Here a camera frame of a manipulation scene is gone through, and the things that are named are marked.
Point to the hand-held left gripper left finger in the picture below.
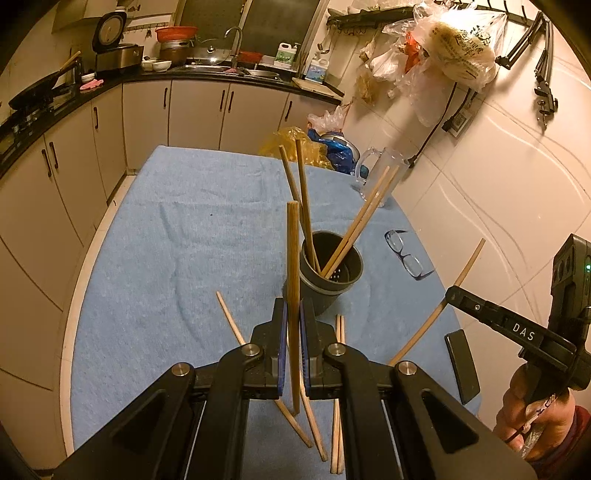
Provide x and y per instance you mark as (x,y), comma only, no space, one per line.
(282,350)

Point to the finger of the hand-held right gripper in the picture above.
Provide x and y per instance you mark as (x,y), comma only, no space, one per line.
(466,302)

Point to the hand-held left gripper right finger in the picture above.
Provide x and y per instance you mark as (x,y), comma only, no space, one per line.
(304,350)

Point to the long wooden chopstick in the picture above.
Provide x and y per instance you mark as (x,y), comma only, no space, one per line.
(468,263)
(293,254)

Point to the black utensil holder cup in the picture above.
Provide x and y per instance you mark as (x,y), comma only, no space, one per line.
(330,300)

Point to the bunch of wooden chopsticks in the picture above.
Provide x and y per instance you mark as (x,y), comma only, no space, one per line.
(306,207)

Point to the person's right forearm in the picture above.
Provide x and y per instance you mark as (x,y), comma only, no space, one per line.
(575,438)

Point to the person's right hand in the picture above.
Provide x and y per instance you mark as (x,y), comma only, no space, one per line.
(521,415)

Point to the dark-framed eyeglasses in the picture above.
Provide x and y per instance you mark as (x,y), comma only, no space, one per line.
(411,265)

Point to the black smartphone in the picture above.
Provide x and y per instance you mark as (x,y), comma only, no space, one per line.
(461,369)

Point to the blue towel table cover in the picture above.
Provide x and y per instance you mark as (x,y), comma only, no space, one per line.
(184,277)

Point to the clear glass mug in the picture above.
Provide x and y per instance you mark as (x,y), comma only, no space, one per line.
(392,157)

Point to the clear plastic bag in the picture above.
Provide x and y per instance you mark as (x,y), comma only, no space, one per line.
(429,101)

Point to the yellow plastic bag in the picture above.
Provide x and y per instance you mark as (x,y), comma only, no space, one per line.
(277,143)

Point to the crumpled white plastic bag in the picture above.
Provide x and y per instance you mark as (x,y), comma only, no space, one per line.
(325,121)

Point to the plastic bag of brown food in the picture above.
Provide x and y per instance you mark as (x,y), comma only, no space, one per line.
(368,90)

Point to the small white plastic bag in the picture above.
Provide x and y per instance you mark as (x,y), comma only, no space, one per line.
(385,62)

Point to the plastic bag with orange item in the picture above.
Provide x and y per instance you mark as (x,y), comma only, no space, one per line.
(412,50)

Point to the wooden cutting board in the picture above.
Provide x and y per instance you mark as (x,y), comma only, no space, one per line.
(318,87)

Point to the white bag of flatbreads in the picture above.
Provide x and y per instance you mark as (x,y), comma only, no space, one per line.
(457,41)

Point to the cream lower kitchen cabinets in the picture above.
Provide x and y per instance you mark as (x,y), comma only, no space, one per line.
(143,120)

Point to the white bottle blue label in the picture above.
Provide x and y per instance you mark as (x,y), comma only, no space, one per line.
(316,71)

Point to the white jug green label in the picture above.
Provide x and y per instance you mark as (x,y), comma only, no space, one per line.
(286,57)

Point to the steel kitchen sink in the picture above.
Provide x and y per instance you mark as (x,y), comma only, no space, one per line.
(203,68)

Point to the red bowl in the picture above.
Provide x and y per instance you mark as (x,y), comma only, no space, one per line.
(251,55)

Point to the chrome faucet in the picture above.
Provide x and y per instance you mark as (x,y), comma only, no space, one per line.
(240,50)

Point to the glass pot lid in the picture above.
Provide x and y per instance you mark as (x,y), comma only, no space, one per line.
(210,53)

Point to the white bowls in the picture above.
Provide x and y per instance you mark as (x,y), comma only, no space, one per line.
(157,66)

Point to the black kitchen countertop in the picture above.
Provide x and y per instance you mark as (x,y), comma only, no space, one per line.
(134,76)

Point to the steel cooking pot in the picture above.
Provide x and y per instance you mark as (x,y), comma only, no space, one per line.
(175,53)

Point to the pink cloth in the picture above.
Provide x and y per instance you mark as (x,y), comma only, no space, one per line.
(92,84)

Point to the dark kitchen window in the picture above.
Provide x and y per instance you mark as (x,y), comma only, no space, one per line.
(277,23)

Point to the red plastic basin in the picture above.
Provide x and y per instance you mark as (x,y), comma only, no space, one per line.
(175,33)

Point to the silver rice cooker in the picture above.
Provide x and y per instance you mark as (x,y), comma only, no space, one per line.
(117,55)

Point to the gas stove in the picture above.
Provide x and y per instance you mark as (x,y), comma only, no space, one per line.
(23,122)

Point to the black frying pan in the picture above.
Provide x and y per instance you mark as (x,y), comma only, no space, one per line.
(37,90)

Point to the wooden spatula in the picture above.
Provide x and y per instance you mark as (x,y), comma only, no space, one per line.
(71,60)

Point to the range hood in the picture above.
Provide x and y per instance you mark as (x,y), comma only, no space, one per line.
(78,16)

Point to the wall power socket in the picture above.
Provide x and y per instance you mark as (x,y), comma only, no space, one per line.
(461,121)

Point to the black wall hook rack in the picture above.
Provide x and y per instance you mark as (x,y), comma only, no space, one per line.
(355,17)

